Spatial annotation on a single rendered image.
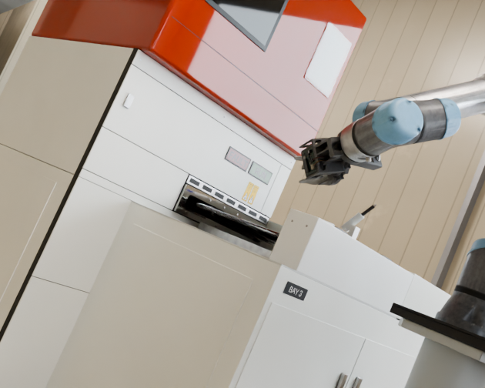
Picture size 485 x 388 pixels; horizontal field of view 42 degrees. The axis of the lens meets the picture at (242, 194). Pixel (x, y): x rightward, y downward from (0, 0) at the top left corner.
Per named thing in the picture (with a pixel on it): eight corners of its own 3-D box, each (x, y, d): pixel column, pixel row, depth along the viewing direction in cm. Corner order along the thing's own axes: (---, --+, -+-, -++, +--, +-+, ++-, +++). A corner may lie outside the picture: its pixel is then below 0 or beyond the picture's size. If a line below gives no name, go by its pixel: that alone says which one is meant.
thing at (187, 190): (172, 209, 202) (184, 182, 203) (254, 249, 233) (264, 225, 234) (175, 211, 201) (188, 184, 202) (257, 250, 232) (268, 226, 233)
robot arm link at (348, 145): (379, 117, 118) (389, 158, 117) (366, 125, 122) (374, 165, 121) (347, 118, 115) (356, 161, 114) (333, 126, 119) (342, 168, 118)
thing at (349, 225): (332, 244, 215) (347, 208, 216) (338, 247, 218) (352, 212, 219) (346, 249, 211) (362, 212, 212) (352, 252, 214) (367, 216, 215)
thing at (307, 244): (268, 259, 157) (289, 207, 158) (371, 306, 196) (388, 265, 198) (296, 270, 150) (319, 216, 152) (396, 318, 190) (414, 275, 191)
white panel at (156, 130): (74, 174, 177) (133, 48, 181) (249, 254, 235) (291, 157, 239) (79, 176, 175) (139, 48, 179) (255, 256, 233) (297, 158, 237)
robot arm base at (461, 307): (511, 353, 145) (526, 313, 146) (469, 333, 138) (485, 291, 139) (461, 334, 158) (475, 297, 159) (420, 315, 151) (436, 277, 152)
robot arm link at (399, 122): (434, 134, 108) (397, 141, 104) (393, 153, 118) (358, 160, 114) (420, 91, 109) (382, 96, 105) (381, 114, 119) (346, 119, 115)
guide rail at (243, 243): (196, 229, 207) (200, 221, 208) (200, 232, 209) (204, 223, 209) (311, 279, 172) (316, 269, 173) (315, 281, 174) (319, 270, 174)
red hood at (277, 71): (29, 35, 228) (99, -109, 234) (182, 129, 286) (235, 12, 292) (149, 50, 176) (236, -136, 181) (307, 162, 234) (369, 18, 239)
